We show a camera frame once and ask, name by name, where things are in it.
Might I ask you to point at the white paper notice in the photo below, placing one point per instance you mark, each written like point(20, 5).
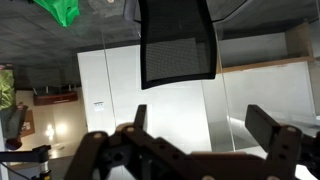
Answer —
point(99, 106)

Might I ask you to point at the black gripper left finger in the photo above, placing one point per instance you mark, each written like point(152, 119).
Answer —
point(95, 153)

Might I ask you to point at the green cloth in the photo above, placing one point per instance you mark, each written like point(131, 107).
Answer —
point(63, 10)

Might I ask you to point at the black mesh office chair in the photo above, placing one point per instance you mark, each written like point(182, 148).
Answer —
point(176, 40)

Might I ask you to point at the brown wooden cabinet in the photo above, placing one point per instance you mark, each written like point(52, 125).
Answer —
point(55, 98)

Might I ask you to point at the green plant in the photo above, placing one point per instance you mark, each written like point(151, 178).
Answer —
point(6, 90)

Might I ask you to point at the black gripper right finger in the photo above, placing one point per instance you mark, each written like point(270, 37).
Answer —
point(283, 146)

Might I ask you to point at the black stand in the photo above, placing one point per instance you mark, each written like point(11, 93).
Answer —
point(36, 154)

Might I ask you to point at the light wooden shelf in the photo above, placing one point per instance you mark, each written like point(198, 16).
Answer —
point(300, 43)

